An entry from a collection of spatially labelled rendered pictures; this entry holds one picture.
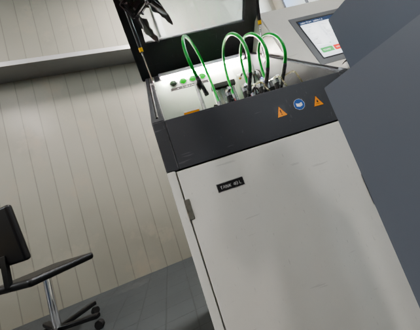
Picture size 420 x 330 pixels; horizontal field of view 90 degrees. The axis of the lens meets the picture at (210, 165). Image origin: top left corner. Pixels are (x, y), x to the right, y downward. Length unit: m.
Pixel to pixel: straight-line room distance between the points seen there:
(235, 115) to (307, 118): 0.24
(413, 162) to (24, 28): 4.30
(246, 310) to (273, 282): 0.10
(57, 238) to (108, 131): 1.44
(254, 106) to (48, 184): 2.89
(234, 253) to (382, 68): 0.52
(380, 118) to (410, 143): 0.05
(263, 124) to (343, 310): 0.58
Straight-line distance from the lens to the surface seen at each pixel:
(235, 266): 0.66
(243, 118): 0.69
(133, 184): 2.95
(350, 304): 0.82
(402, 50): 0.35
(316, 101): 0.81
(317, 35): 1.40
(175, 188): 0.62
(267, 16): 1.44
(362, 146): 0.39
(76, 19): 4.21
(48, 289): 2.24
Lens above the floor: 0.69
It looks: 7 degrees up
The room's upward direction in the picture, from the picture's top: 19 degrees counter-clockwise
